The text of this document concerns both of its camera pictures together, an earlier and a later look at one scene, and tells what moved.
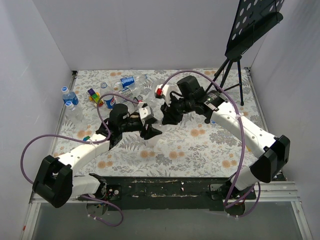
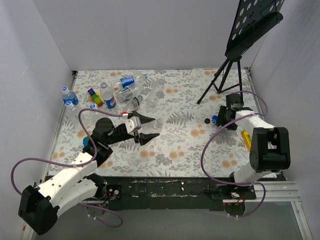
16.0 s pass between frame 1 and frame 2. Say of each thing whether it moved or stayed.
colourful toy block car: stayed
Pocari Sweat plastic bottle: stayed
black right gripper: moved
